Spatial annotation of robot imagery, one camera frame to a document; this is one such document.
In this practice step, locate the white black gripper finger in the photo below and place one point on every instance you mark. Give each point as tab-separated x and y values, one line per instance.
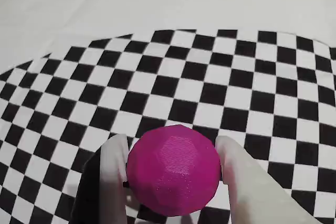
110	171

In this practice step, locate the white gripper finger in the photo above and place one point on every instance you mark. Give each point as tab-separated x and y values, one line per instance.
252	195

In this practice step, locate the pink faceted ball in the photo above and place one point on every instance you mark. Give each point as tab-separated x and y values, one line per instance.
173	169

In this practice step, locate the checkerboard paper mat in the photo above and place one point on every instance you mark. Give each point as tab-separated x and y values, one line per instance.
183	51

